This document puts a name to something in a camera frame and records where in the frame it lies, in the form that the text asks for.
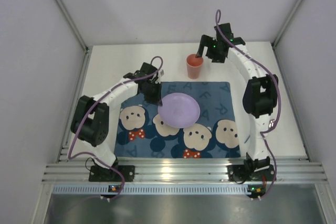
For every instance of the left aluminium frame post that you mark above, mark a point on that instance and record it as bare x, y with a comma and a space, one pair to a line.
63, 9

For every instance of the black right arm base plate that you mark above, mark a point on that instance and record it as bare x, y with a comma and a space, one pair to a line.
239, 174

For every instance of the purple plastic plate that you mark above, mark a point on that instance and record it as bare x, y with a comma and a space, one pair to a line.
179, 110

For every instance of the metal spoon patterned handle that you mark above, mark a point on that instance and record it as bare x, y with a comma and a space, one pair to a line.
271, 123

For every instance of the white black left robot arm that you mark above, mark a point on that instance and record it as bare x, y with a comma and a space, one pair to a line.
90, 123

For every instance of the blue slotted cable duct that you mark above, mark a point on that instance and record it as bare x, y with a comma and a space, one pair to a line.
91, 189

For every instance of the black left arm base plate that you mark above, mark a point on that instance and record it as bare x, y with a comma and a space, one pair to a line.
100, 174

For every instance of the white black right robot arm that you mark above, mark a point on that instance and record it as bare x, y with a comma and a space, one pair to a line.
260, 98

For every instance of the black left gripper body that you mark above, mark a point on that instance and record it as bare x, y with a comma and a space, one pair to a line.
153, 94

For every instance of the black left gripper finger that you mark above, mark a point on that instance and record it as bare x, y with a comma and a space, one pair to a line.
152, 99
159, 103

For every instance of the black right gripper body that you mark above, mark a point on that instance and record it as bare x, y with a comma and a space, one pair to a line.
205, 42

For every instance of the right aluminium frame post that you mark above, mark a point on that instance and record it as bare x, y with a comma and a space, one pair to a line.
285, 25

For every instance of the aluminium mounting rail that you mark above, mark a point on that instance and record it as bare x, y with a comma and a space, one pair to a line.
186, 171

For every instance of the coral plastic cup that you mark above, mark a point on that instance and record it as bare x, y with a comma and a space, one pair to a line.
194, 66

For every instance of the aluminium frame post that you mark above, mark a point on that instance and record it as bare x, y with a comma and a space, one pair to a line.
63, 9
285, 25

